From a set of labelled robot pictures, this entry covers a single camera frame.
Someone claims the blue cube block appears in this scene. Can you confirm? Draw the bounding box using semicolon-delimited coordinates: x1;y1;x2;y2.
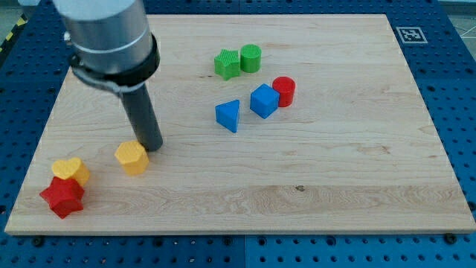
250;84;280;119

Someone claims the green star block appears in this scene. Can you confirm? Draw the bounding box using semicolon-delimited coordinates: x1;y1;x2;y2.
214;49;241;80

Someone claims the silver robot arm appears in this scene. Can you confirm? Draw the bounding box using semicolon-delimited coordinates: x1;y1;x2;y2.
53;0;160;95

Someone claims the white fiducial marker tag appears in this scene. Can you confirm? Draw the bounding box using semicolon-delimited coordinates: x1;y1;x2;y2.
396;27;428;44

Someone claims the blue triangle block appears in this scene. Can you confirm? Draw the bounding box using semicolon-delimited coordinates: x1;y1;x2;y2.
215;100;240;133

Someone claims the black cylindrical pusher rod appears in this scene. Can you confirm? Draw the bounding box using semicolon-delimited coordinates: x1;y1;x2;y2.
120;83;163;152

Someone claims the yellow heart block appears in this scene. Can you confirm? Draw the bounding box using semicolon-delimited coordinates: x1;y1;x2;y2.
51;157;90;186

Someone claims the red star block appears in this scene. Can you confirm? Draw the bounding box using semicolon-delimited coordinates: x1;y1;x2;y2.
39;176;85;219

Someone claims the wooden board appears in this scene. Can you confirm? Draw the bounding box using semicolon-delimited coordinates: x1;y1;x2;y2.
5;14;475;236

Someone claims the red cylinder block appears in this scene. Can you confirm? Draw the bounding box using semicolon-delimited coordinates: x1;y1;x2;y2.
271;76;296;107

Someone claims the yellow hexagon block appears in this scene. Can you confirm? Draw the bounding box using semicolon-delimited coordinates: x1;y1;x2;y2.
115;141;149;176

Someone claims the green cylinder block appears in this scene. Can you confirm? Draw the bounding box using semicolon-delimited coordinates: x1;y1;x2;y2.
240;44;262;73

